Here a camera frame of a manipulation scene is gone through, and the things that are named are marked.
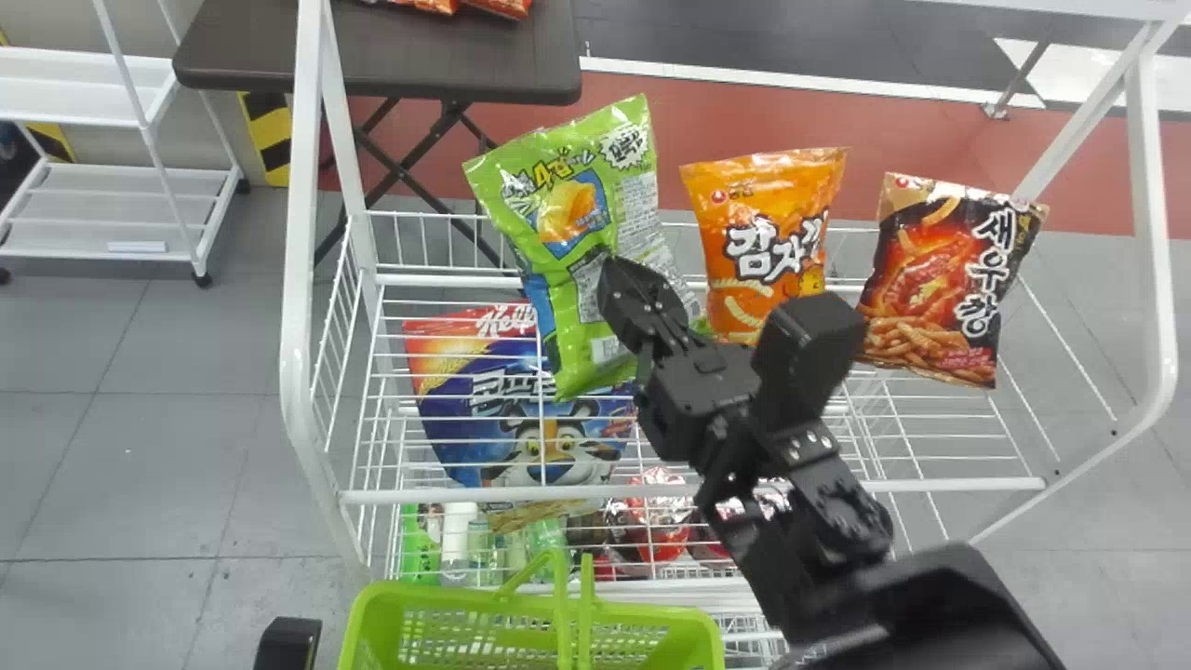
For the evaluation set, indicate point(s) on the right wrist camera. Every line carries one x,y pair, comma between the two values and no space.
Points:
808,352

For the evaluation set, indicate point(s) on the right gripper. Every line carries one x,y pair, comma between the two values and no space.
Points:
693,400

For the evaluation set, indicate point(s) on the dark side table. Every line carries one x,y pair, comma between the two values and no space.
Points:
400,51

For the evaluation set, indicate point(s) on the black snack packet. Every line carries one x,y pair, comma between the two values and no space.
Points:
940,279

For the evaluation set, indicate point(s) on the green basket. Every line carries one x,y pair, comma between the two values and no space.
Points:
437,637

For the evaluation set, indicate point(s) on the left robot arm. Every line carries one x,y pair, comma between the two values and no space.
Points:
287,647

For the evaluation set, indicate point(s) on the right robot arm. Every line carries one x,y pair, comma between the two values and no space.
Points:
837,549

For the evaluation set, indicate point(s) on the green snack packet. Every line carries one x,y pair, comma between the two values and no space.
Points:
568,223

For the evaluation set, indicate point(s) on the green bottle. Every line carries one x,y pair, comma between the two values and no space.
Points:
419,549

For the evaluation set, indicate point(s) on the yellow black striped post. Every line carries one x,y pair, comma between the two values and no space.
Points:
268,135

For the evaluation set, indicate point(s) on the white bottle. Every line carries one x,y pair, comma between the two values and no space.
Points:
458,535

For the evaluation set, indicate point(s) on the orange snack packet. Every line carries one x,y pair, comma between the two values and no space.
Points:
763,242

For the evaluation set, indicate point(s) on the red snack packet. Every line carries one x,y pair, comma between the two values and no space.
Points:
656,521

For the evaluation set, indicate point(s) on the white shelf trolley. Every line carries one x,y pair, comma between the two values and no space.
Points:
112,200

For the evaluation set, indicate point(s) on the blue cereal bag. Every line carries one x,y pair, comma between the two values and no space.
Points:
502,409

